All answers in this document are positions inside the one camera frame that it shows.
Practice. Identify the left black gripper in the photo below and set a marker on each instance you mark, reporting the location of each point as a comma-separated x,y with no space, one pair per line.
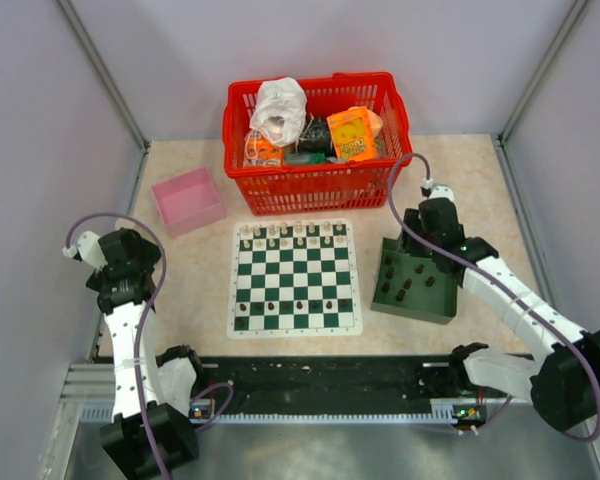
100,282

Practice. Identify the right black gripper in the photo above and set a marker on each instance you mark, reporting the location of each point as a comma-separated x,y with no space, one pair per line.
412,230

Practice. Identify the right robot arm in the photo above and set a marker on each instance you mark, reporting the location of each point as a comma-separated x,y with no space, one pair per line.
561,376

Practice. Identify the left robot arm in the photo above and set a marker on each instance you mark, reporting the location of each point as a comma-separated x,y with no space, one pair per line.
150,431

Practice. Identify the green white chess board mat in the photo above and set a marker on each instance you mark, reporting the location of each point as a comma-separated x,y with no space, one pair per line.
289,261

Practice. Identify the green tray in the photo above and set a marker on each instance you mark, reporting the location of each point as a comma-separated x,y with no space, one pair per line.
410,285

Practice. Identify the red plastic shopping basket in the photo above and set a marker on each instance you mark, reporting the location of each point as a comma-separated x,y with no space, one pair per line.
353,185

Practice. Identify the pink plastic box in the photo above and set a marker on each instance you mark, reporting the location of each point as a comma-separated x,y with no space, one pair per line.
188,202

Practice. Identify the orange snack box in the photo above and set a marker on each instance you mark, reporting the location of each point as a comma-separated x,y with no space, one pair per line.
354,133

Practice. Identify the small orange patterned box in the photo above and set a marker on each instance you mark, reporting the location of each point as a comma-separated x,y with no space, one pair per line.
259,152

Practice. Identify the white crumpled plastic bag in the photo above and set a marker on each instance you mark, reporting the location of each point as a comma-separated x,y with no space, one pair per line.
280,111

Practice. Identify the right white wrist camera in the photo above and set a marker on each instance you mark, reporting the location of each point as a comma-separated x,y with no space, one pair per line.
438,191

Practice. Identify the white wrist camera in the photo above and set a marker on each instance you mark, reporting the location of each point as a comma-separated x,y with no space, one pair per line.
438,191
86,248

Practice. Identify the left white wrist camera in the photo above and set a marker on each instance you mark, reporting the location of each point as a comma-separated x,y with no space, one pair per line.
86,248

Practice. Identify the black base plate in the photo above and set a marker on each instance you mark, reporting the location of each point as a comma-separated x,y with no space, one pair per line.
333,385

